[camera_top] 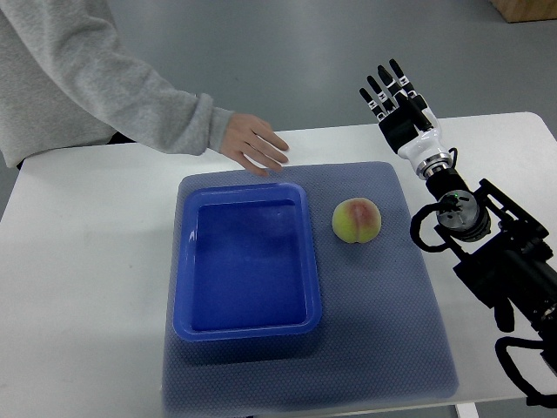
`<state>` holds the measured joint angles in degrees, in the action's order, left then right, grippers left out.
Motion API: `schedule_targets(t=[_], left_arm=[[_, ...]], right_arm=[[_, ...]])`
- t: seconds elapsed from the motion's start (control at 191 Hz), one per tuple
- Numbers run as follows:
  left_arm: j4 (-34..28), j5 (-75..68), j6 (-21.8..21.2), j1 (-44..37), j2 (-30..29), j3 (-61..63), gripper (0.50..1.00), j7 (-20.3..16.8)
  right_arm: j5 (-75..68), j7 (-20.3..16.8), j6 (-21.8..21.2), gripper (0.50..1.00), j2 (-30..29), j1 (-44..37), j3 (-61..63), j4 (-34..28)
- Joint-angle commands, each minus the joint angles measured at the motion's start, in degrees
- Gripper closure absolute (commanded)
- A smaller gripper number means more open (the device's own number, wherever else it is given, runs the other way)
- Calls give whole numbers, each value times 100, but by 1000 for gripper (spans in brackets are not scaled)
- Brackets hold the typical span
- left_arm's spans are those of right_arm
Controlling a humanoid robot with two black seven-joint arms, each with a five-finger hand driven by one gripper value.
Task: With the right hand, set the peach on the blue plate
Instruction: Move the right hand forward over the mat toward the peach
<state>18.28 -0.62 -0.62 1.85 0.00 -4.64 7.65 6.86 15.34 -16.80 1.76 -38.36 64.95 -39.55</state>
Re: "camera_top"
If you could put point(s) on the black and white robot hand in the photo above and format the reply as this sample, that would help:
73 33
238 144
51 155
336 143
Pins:
406 121

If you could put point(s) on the grey sweater sleeve forearm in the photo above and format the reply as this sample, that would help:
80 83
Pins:
67 80

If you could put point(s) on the blue plastic tray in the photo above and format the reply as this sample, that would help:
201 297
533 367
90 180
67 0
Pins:
246 264

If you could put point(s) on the yellow-red peach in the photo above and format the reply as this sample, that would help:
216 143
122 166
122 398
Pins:
356 220

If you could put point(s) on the wooden box corner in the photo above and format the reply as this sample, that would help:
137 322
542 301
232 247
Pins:
521 11

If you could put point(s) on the person's bare hand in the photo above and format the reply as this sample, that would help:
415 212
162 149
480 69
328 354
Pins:
254 145

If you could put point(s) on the white table leg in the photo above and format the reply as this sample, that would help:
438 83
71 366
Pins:
466 410

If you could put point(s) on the blue textured mat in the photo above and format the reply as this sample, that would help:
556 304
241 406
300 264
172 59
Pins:
380 337

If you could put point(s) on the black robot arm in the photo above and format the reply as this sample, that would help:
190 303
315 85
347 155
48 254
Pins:
503 261

